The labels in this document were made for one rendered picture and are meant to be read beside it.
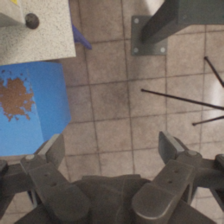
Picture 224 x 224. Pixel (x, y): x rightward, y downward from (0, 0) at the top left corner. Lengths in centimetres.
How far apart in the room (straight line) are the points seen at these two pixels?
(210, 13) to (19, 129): 95
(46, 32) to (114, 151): 122
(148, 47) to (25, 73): 95
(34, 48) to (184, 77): 120
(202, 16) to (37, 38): 56
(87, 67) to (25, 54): 76
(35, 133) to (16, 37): 49
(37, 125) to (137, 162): 108
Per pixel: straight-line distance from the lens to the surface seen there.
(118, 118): 148
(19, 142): 103
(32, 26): 72
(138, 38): 143
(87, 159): 167
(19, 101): 95
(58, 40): 69
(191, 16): 55
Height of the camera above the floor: 141
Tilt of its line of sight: 75 degrees down
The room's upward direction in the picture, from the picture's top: 178 degrees clockwise
